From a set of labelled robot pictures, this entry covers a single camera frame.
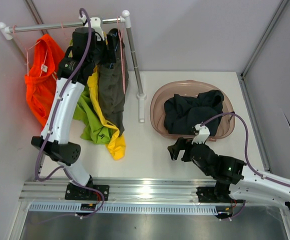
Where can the pink hanger of navy shorts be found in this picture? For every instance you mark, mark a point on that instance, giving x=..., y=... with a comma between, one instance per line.
x=122, y=56

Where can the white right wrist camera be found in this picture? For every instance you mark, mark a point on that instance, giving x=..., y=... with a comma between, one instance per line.
x=202, y=133

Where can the blue hanger of olive shorts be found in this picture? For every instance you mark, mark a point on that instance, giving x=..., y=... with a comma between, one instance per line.
x=115, y=42

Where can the pink translucent plastic basin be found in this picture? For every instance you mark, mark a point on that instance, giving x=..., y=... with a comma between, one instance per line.
x=187, y=88

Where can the aluminium mounting rail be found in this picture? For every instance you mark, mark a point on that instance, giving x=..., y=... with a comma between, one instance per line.
x=122, y=190

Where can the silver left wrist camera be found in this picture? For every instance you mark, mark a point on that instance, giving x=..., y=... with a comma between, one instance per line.
x=95, y=24

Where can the white slotted cable duct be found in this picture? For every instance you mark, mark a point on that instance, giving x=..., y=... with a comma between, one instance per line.
x=125, y=208

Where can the yellow shorts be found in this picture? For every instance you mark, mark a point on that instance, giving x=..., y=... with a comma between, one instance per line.
x=116, y=145

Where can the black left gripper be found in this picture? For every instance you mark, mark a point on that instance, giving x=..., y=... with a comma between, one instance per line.
x=109, y=56

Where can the aluminium corner frame profile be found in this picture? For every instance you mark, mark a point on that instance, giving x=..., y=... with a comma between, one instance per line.
x=269, y=29

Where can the orange shorts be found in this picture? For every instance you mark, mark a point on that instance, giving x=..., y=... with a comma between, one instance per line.
x=41, y=79

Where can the lime green shorts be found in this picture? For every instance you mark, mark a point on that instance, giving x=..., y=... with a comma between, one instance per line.
x=93, y=130

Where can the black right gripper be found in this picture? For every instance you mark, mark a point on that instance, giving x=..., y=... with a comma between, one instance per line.
x=182, y=144

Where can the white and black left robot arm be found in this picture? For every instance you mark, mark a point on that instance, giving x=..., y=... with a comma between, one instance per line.
x=88, y=49

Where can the pink hanger of orange shorts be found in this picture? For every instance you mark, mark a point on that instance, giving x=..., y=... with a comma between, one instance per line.
x=27, y=57

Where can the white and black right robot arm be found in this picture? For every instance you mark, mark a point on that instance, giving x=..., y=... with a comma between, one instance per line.
x=235, y=179

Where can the olive green shorts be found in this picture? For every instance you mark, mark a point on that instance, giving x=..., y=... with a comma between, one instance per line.
x=111, y=97

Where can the metal clothes rack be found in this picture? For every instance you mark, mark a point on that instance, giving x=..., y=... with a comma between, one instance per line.
x=124, y=18

